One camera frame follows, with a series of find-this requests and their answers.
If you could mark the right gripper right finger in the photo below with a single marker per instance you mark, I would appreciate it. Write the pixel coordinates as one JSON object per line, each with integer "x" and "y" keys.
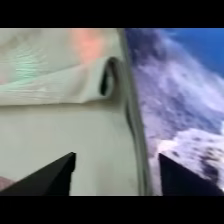
{"x": 180, "y": 181}

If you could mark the white T-shirt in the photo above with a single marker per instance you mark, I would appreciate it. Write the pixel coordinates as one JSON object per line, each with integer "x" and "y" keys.
{"x": 60, "y": 133}

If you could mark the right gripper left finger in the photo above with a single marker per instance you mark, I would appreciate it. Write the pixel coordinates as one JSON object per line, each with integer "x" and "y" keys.
{"x": 50, "y": 180}

